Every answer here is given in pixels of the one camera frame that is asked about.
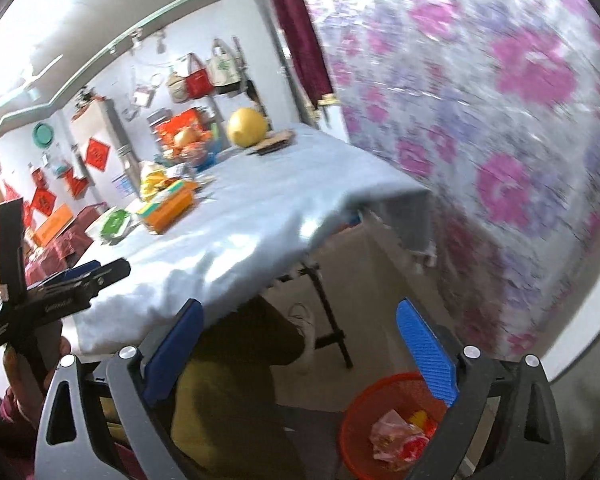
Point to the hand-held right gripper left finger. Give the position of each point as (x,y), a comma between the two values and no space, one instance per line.
(175,355)

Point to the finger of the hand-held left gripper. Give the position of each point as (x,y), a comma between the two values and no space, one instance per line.
(110,272)
(82,271)

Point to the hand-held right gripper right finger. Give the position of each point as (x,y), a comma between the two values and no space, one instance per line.
(425,355)

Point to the yellow foam fruit net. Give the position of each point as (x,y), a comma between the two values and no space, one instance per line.
(420,417)

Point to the red mesh wastebasket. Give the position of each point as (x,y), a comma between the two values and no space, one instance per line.
(362,410)

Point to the clear plastic wrapper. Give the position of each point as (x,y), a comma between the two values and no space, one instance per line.
(392,432)

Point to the red foam fruit net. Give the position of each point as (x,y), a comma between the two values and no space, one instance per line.
(416,449)

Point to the person's left forearm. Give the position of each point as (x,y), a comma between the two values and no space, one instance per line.
(0,440)

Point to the person's left hand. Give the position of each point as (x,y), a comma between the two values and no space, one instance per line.
(22,385)

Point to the stack of red boxes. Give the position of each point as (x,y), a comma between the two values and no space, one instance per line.
(65,250)

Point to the green plastic packet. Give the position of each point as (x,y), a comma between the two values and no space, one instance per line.
(115,223)

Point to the person's leg olive trousers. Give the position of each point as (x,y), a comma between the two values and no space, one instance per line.
(230,385)

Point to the red diamond poster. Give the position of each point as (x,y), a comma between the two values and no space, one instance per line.
(98,153)
(75,182)
(43,202)

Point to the orange and white cardboard box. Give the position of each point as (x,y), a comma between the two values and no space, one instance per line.
(167,205)

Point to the black folding table leg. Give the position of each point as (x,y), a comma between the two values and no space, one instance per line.
(330,315)

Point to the white refrigerator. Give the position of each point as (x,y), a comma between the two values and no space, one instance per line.
(115,160)

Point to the white shoe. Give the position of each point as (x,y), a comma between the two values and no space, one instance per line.
(302,322)

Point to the blue glass fruit bowl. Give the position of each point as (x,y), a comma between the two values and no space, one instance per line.
(195,157)

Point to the yellow-red apple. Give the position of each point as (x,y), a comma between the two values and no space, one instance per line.
(186,137)

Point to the light blue tablecloth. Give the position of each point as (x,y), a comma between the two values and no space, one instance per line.
(260,215)

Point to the orange gift box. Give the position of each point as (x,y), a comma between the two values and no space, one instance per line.
(177,122)

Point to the clear hanging bag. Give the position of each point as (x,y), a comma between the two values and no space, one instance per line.
(145,95)

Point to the beige hanging bag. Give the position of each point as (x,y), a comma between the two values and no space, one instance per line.
(177,87)

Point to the red hanging bag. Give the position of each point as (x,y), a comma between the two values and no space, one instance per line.
(197,82)

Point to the brown cardboard piece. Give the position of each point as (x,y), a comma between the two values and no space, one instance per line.
(275,142)

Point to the floral foil sheet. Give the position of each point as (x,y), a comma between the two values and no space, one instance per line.
(480,135)

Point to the white tote bag green print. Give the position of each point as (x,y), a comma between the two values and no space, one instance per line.
(224,70)

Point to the maroon curtain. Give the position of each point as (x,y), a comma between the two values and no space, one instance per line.
(300,30)

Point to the teal wall plate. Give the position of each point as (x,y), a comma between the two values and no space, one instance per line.
(43,135)

